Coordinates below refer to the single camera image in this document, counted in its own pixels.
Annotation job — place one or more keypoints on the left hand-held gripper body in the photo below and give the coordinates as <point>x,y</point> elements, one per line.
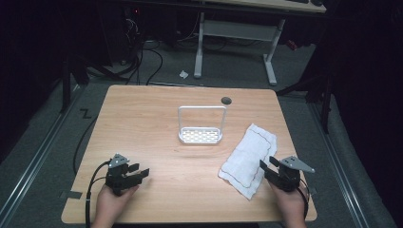
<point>118,177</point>

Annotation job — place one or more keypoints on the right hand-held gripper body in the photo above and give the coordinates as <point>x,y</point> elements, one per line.
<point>290,174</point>

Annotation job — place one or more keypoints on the white cloth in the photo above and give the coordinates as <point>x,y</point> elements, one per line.
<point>248,158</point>

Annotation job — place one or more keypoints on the person's left hand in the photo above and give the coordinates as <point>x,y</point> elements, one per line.
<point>111,204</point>

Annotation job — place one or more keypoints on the person's right hand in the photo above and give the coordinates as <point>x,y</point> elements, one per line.
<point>290,205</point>

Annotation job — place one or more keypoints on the grey tape patch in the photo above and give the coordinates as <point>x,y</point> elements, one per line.
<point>73,194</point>

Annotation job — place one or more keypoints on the black round table grommet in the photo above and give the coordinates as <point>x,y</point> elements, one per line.
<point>226,101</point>

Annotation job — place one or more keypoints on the black metal stand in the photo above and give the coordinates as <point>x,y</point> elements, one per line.
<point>68,79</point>
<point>316,91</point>

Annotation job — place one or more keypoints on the white crumpled paper scrap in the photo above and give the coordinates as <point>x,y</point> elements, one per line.
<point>183,74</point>

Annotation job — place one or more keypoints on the white-legged desk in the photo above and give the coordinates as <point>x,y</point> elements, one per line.
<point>240,31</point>

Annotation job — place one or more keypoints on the dark computer tower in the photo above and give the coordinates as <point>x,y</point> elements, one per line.
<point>120,31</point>

